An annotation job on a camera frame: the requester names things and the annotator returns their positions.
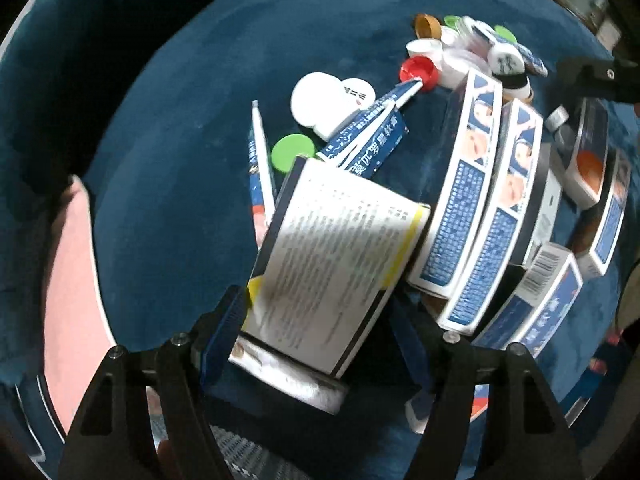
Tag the white round lids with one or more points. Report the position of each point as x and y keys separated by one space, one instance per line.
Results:
x=315 y=100

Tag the blue white face photo box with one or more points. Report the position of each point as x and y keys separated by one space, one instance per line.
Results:
x=460 y=185
x=500 y=230

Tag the white jar with black print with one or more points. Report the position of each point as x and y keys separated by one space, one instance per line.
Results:
x=506 y=59
x=475 y=27

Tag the black medicine box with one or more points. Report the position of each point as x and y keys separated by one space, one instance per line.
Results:
x=542 y=185

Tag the pink blanket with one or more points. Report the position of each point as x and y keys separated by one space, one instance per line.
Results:
x=70 y=285

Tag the blue white medicine box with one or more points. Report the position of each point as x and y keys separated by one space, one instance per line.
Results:
x=610 y=225

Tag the red bottle cap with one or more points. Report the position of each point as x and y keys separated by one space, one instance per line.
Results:
x=419 y=72

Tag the gold bottle cap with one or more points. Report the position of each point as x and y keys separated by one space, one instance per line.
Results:
x=427 y=27

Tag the large green bottle cap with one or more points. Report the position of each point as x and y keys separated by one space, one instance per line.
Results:
x=292 y=152

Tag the blue white barcode box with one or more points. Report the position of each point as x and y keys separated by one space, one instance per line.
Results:
x=545 y=300

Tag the orange white medicine box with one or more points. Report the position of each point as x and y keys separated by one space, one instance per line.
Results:
x=590 y=160

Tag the brown black small jar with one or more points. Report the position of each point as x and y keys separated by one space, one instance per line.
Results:
x=517 y=87

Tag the wide blue ointment tube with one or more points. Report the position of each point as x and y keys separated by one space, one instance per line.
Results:
x=372 y=145

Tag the wide white lid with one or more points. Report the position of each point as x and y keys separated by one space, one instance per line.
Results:
x=457 y=67

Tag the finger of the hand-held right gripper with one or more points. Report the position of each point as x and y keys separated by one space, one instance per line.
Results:
x=600 y=77

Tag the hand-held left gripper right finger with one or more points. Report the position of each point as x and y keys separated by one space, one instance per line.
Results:
x=415 y=350

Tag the white bottle cap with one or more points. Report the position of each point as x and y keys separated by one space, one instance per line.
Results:
x=449 y=36
x=422 y=49

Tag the small green bottle cap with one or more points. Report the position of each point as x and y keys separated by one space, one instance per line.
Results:
x=452 y=20
x=505 y=34

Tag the medicine box with yellow corners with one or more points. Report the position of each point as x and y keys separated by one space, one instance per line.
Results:
x=330 y=260

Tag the white round jar with print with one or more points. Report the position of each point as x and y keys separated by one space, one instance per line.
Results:
x=357 y=92

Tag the blue white ointment tube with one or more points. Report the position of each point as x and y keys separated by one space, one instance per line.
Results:
x=260 y=160
x=380 y=102

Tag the small blue tube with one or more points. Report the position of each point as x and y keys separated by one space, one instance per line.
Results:
x=532 y=60

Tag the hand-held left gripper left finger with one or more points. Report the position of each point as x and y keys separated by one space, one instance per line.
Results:
x=225 y=325

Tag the white grey medicine box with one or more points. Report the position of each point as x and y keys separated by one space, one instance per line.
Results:
x=290 y=380

